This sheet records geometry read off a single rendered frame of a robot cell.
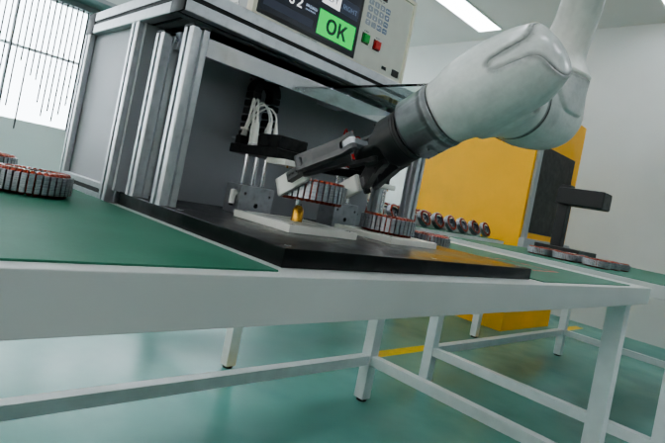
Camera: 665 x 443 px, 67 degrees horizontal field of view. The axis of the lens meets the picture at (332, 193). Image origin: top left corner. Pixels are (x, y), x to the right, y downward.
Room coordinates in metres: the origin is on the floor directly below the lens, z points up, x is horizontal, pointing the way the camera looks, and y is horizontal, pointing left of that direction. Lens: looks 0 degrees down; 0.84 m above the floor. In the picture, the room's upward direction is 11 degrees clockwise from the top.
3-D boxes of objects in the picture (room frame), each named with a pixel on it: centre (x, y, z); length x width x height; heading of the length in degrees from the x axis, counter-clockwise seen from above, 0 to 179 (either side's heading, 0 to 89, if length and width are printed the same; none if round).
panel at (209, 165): (1.11, 0.14, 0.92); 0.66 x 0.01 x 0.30; 135
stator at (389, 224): (1.01, -0.12, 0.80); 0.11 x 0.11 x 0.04
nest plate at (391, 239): (1.01, -0.12, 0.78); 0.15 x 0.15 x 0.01; 45
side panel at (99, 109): (0.98, 0.48, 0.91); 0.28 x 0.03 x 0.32; 45
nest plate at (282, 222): (0.84, 0.05, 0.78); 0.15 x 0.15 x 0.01; 45
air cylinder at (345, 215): (1.11, -0.02, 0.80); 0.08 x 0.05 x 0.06; 135
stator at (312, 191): (0.82, 0.03, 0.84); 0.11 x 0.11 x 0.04
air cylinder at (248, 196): (0.94, 0.15, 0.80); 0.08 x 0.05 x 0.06; 135
